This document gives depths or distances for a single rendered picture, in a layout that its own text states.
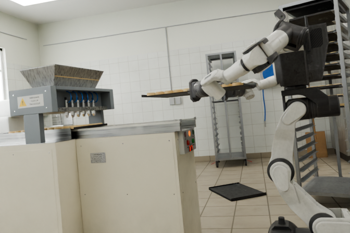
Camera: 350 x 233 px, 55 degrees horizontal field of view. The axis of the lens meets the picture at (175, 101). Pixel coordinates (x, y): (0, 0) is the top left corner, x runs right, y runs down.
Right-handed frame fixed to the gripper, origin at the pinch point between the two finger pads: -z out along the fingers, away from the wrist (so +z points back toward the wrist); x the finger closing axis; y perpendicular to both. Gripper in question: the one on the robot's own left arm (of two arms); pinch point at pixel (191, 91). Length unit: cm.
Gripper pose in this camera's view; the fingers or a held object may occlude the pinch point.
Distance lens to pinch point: 185.6
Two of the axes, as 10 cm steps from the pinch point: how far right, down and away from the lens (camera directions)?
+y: -9.1, 0.7, -4.1
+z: 4.1, -0.6, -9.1
